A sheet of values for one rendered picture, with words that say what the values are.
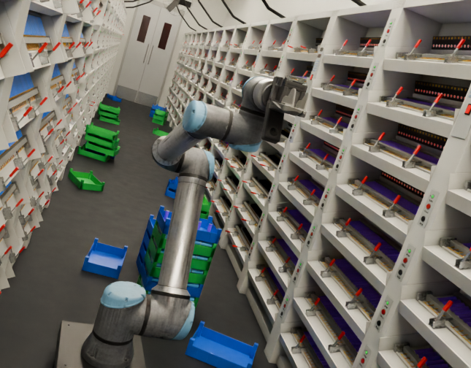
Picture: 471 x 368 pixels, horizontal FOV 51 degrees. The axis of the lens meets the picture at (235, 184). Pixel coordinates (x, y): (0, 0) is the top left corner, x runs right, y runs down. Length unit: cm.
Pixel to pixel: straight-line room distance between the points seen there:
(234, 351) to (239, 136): 136
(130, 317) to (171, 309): 15
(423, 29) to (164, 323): 159
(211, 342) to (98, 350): 77
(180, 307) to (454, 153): 107
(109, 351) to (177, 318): 26
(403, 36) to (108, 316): 162
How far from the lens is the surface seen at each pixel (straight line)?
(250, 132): 142
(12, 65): 131
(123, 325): 185
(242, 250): 330
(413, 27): 230
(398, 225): 181
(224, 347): 251
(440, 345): 155
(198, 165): 193
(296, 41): 356
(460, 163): 163
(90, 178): 449
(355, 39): 295
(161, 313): 186
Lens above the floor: 125
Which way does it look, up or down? 12 degrees down
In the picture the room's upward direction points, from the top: 18 degrees clockwise
